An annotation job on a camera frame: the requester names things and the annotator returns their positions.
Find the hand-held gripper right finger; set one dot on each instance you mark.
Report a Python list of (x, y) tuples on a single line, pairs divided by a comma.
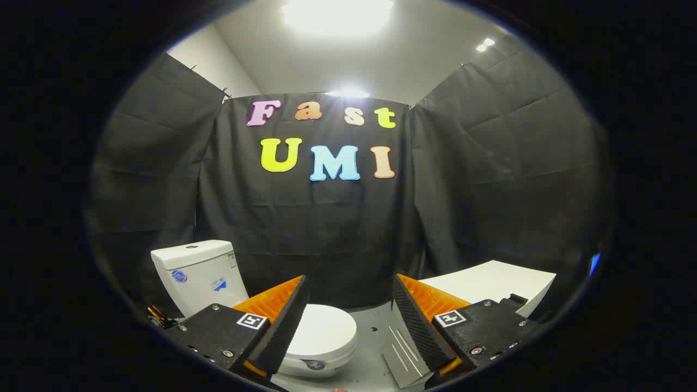
[(416, 326)]

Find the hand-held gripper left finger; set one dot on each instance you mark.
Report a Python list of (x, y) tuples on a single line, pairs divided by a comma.
[(283, 321)]

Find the white toilet tank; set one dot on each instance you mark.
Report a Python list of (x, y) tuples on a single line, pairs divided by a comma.
[(196, 272)]

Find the ceiling light behind cloth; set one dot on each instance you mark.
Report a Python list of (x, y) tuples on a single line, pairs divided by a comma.
[(347, 93)]

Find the white bathtub with ribbed side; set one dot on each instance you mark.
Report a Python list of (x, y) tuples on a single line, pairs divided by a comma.
[(490, 283)]

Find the large ceiling light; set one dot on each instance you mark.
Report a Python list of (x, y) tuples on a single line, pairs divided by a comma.
[(337, 13)]

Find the small ceiling spotlight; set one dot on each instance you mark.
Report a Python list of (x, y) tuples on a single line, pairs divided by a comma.
[(485, 44)]

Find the black backdrop cloth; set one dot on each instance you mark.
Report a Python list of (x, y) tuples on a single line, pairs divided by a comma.
[(326, 228)]

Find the blue object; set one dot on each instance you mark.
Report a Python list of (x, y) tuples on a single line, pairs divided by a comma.
[(594, 264)]

